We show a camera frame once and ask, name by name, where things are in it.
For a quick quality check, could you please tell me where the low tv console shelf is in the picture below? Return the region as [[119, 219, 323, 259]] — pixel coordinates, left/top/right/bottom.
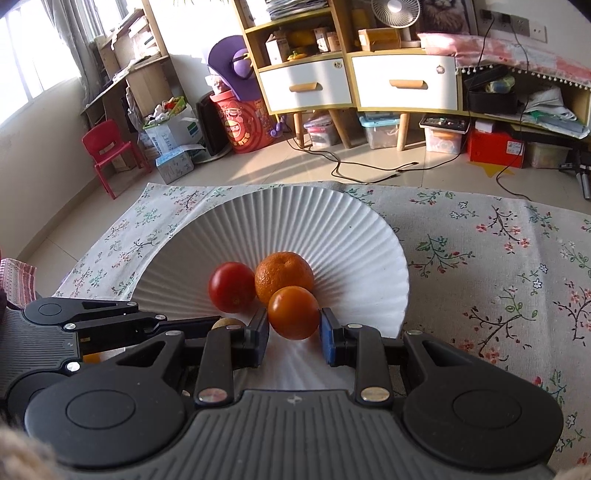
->
[[457, 64, 590, 151]]

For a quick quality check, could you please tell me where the red storage box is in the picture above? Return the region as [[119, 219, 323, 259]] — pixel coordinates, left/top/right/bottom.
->
[[468, 130, 525, 168]]

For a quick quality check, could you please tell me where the white drawer cabinet with shelves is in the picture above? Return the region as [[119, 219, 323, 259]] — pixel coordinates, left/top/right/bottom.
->
[[233, 1, 462, 144]]

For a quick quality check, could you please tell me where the framed cat picture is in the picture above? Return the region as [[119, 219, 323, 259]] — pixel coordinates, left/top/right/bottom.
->
[[420, 0, 478, 34]]

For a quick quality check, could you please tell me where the white ribbed plate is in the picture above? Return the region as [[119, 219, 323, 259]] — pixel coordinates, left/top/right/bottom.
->
[[132, 186, 410, 402]]

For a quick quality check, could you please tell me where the black speaker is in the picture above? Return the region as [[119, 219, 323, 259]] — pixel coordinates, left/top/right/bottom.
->
[[195, 91, 231, 159]]

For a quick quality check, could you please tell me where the floral tablecloth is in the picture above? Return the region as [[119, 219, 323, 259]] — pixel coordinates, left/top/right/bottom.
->
[[57, 182, 590, 470]]

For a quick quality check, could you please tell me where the large textured mandarin orange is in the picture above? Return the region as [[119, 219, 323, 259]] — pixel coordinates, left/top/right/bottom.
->
[[254, 251, 315, 305]]

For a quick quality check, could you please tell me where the pale tan kiwi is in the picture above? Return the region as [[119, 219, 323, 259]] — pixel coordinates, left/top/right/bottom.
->
[[211, 317, 245, 330]]

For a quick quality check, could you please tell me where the white cardboard box with toys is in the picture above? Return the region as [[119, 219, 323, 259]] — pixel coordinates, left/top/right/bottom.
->
[[143, 96, 202, 155]]

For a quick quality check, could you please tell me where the purple plush toy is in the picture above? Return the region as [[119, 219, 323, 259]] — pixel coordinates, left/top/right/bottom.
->
[[207, 35, 263, 102]]

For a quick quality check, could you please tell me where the red printed bucket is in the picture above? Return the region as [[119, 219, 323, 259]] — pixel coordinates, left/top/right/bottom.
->
[[209, 90, 276, 154]]

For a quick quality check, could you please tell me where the smooth orange tomato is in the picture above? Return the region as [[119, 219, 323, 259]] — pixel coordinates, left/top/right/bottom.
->
[[267, 286, 321, 340]]

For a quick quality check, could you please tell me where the red plastic child chair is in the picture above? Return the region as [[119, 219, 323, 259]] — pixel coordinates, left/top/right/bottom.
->
[[82, 119, 152, 200]]

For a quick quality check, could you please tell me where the wooden desk with shelves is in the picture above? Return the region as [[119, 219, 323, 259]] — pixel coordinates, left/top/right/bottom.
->
[[82, 1, 182, 154]]

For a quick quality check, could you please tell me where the white desk fan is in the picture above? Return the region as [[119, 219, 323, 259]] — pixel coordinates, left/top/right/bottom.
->
[[370, 0, 421, 45]]

